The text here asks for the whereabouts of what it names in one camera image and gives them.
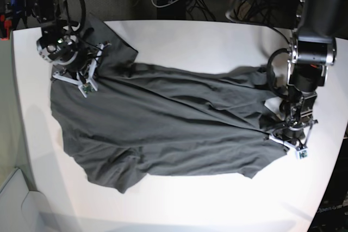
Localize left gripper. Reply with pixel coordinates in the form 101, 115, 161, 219
274, 115, 315, 142

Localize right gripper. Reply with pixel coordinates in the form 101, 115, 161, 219
36, 35, 101, 77

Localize dark grey t-shirt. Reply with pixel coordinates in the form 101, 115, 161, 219
51, 15, 286, 193

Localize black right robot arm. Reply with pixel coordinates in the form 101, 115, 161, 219
33, 0, 101, 80

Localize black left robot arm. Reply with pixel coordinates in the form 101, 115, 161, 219
266, 0, 347, 145

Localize red clamp tool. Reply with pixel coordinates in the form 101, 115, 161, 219
1, 12, 13, 41

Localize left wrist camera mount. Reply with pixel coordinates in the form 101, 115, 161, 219
268, 120, 318, 160

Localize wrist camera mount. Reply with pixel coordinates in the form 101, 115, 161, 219
268, 120, 318, 160
52, 42, 111, 98

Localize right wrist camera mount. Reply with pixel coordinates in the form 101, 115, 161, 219
52, 42, 111, 98

